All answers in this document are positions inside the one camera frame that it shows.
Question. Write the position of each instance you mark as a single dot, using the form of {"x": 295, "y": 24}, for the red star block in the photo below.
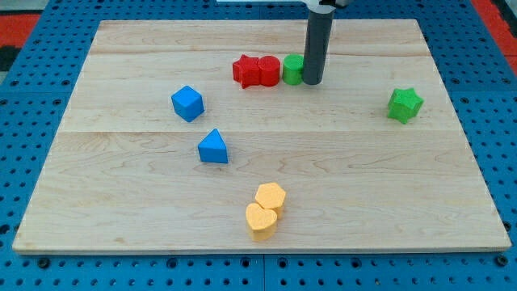
{"x": 246, "y": 71}

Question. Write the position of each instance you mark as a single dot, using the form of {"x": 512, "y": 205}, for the green star block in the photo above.
{"x": 404, "y": 104}

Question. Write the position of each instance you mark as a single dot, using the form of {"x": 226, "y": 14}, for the blue triangular prism block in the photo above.
{"x": 213, "y": 148}

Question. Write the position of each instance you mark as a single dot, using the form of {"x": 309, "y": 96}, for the yellow hexagon block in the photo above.
{"x": 271, "y": 196}

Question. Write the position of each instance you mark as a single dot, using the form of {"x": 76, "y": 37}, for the yellow heart block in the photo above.
{"x": 261, "y": 223}

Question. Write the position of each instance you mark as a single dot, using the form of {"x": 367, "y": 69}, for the green cylinder block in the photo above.
{"x": 293, "y": 69}

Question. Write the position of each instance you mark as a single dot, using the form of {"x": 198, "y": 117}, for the red cylinder block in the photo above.
{"x": 269, "y": 67}

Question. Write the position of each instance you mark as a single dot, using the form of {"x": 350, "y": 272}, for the blue cube block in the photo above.
{"x": 188, "y": 103}

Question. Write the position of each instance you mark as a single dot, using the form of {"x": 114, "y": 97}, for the light wooden board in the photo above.
{"x": 124, "y": 176}

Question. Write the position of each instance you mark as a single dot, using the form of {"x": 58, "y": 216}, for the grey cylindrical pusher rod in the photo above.
{"x": 316, "y": 45}

